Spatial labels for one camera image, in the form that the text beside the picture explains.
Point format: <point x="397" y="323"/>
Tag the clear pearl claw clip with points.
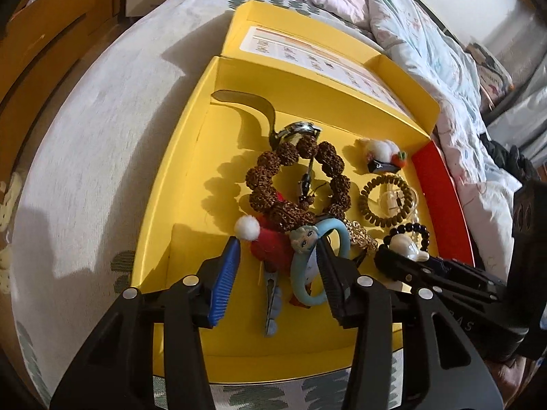
<point x="391" y="201"/>

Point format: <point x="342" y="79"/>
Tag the white pompom carrot hair clip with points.
<point x="382" y="156"/>

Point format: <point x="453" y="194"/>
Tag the wooden cabinet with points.
<point x="40" y="43"/>

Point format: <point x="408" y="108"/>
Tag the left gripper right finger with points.
<point x="441" y="367"/>

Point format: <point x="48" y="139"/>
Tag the light blue hair clip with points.
<point x="274" y="302"/>

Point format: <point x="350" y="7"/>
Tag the gold rhinestone hair clip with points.
<point x="359" y="236"/>

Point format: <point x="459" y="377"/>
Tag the yellow cardboard box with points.
<point x="312" y="72"/>

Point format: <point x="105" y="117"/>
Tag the red santa hat clip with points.
<point x="287" y="254"/>

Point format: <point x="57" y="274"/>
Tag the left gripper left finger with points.
<point x="114" y="367"/>

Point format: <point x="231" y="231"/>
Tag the white shell hair clip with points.
<point x="404" y="246"/>

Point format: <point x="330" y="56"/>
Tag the floral white duvet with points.
<point x="450" y="76"/>

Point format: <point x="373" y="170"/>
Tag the black strap wristwatch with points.
<point x="296" y="141"/>

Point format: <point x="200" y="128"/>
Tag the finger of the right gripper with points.
<point x="473" y="296"/>

